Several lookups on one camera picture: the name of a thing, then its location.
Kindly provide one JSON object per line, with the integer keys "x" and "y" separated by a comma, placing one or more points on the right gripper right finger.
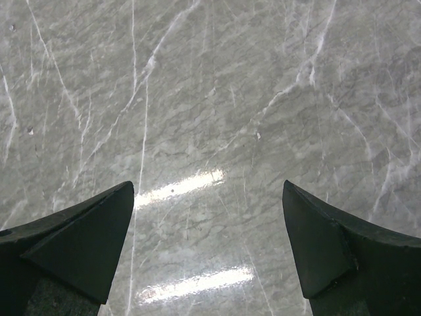
{"x": 349, "y": 266}

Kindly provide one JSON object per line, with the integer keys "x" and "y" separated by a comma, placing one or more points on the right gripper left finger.
{"x": 64, "y": 263}

